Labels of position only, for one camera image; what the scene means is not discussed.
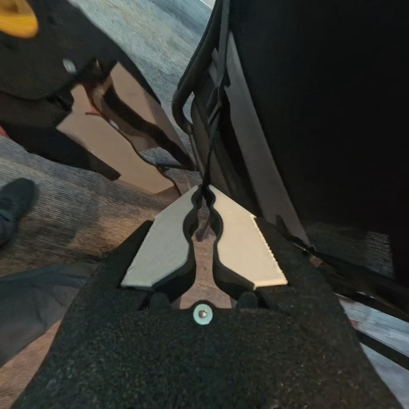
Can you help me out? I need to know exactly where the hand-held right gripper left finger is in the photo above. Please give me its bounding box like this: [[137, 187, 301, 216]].
[[121, 185, 199, 301]]

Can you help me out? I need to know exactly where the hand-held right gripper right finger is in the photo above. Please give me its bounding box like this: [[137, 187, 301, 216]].
[[207, 185, 288, 301]]

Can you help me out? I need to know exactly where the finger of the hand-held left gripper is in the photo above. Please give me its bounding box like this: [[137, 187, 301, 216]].
[[57, 85, 183, 195], [104, 62, 194, 170]]

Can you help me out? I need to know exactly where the black office chair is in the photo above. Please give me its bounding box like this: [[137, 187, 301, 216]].
[[173, 0, 409, 320]]

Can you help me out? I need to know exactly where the person's left shoe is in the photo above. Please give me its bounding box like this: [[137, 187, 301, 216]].
[[0, 178, 39, 226]]

